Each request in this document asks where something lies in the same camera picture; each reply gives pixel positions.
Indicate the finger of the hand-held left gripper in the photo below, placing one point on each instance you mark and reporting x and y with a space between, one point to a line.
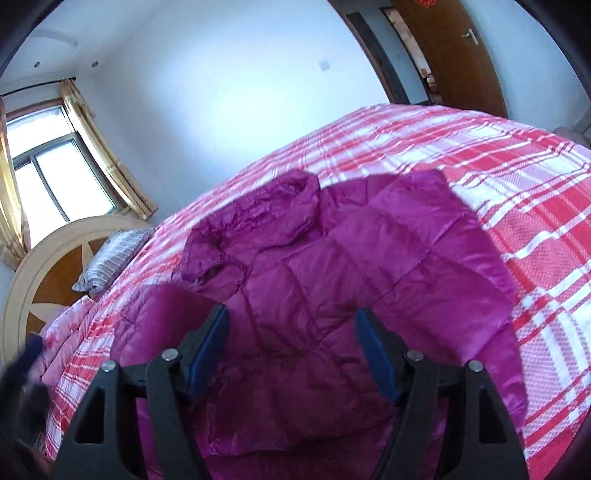
31 350

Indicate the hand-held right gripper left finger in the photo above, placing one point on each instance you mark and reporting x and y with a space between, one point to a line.
210 341

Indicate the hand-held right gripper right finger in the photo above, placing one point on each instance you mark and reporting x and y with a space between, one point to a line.
376 350

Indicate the magenta down jacket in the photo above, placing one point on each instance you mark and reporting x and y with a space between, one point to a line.
323 258

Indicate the pink floral quilt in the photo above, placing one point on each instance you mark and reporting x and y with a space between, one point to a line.
69 318

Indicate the wooden headboard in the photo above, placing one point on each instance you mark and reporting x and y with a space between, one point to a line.
55 277

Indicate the striped pillow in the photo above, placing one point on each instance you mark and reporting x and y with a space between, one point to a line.
111 261

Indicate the yellow curtain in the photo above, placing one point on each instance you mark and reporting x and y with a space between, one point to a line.
99 138
9 198

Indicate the window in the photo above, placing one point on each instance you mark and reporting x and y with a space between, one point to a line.
60 184

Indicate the red plaid bed sheet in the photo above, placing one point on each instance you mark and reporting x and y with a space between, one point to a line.
508 194

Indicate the curtain rod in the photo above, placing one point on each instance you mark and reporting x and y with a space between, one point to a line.
37 87

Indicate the brown wooden door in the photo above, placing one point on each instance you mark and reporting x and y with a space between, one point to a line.
452 60

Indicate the red paper door decoration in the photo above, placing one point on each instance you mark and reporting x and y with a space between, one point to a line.
422 2

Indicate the white wall switch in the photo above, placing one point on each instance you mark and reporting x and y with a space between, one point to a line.
325 65

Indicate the dark door frame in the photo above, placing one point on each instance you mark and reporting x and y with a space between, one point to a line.
369 46

